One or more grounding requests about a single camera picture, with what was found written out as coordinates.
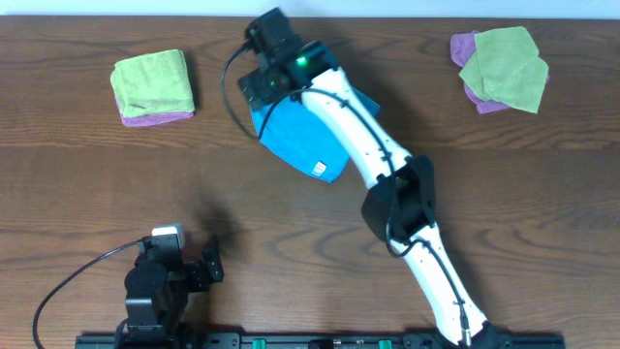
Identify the blue microfiber cloth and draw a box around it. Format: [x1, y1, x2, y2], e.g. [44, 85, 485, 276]
[260, 98, 350, 183]

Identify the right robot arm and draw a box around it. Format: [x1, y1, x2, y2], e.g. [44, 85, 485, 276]
[238, 41, 503, 348]

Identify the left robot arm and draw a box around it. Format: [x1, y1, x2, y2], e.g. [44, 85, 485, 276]
[115, 234, 224, 348]

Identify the folded green cloth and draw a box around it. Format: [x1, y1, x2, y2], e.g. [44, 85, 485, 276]
[110, 49, 195, 118]

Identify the folded purple cloth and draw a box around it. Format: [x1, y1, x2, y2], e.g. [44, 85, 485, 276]
[115, 100, 195, 127]

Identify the crumpled purple cloth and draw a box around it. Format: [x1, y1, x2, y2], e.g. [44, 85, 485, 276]
[449, 30, 551, 115]

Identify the crumpled green cloth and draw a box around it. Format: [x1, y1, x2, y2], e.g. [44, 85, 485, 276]
[457, 25, 550, 114]

